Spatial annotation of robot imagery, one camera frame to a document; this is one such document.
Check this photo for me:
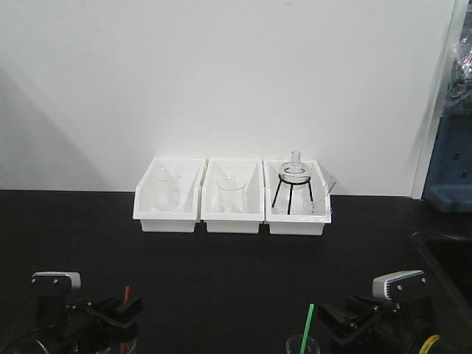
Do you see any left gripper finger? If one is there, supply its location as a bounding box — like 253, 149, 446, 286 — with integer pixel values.
90, 296, 124, 313
108, 296, 143, 327

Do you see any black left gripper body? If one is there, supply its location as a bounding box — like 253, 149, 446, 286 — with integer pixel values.
21, 294, 122, 353

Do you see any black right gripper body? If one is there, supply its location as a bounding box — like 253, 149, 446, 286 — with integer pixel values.
331, 298, 435, 353

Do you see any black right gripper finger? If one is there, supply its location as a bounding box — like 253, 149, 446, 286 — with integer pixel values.
318, 303, 358, 336
346, 295, 391, 312

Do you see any red plastic spoon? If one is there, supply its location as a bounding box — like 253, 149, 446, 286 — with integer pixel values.
123, 285, 131, 303

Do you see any green plastic spoon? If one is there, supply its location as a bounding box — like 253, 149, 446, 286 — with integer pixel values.
299, 303, 315, 354

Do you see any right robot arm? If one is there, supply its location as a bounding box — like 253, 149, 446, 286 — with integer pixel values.
330, 296, 471, 353

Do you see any beaker holding red spoon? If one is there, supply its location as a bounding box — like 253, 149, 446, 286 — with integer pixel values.
118, 336, 137, 354

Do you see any small glass beaker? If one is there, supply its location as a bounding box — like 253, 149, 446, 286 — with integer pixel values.
285, 333, 320, 354

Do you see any black lab sink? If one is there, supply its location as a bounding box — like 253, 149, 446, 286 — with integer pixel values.
411, 232, 471, 336

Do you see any small beaker in right bin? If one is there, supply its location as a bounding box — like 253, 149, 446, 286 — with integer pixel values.
302, 200, 317, 215

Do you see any white left storage bin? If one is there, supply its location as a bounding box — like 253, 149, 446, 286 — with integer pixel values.
133, 157, 207, 233

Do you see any white storage bin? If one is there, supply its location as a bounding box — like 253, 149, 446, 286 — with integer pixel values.
263, 160, 332, 236
133, 157, 207, 233
201, 159, 265, 234

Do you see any glass beaker in left bin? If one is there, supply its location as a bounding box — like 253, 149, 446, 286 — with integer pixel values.
151, 167, 181, 212

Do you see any glass beaker in bin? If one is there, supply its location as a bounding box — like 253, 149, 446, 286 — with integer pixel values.
151, 167, 181, 212
217, 176, 246, 213

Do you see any white right storage bin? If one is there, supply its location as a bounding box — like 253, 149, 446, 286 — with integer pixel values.
263, 160, 332, 236

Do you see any blue pegboard drying rack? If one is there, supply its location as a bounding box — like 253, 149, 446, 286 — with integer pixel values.
423, 114, 471, 213

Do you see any round glass flask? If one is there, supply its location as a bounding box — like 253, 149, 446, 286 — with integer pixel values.
279, 150, 310, 184

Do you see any white middle storage bin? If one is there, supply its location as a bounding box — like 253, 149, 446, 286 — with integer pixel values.
201, 159, 265, 234

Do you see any glass beaker in middle bin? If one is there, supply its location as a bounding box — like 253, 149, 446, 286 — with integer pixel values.
217, 176, 246, 213

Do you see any plastic bag of glassware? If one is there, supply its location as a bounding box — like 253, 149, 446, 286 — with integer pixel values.
447, 22, 471, 102

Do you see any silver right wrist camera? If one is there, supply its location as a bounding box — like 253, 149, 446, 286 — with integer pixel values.
372, 270, 431, 302

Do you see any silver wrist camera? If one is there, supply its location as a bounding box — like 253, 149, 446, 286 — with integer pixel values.
372, 270, 431, 302
31, 271, 81, 296

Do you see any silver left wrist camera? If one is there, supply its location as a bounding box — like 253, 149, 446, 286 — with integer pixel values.
31, 271, 81, 296

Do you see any black wire tripod stand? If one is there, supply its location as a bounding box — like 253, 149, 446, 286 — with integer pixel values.
271, 173, 314, 215

